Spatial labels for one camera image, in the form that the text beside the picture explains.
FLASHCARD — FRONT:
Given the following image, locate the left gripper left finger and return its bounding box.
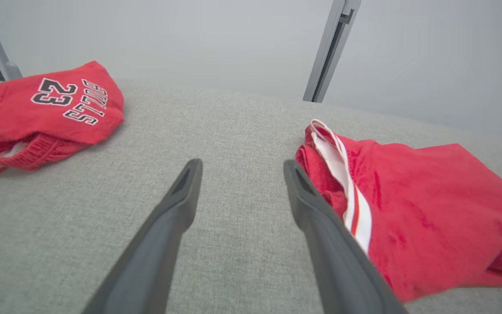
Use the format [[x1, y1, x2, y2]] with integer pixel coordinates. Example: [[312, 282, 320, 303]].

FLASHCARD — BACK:
[[81, 158, 204, 314]]

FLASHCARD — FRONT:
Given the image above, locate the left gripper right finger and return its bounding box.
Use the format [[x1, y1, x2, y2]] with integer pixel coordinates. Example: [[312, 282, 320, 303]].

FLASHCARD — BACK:
[[283, 159, 409, 314]]

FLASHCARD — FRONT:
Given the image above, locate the red and white garment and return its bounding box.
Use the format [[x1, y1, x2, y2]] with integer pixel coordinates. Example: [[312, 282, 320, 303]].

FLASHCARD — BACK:
[[295, 119, 502, 303]]

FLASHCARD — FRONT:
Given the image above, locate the red Bulls 23 garment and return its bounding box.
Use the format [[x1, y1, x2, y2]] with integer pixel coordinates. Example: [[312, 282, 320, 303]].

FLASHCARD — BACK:
[[0, 60, 125, 180]]

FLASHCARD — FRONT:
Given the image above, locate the grey double partition post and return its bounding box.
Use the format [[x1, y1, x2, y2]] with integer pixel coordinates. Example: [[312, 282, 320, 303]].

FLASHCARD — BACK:
[[302, 0, 362, 103]]

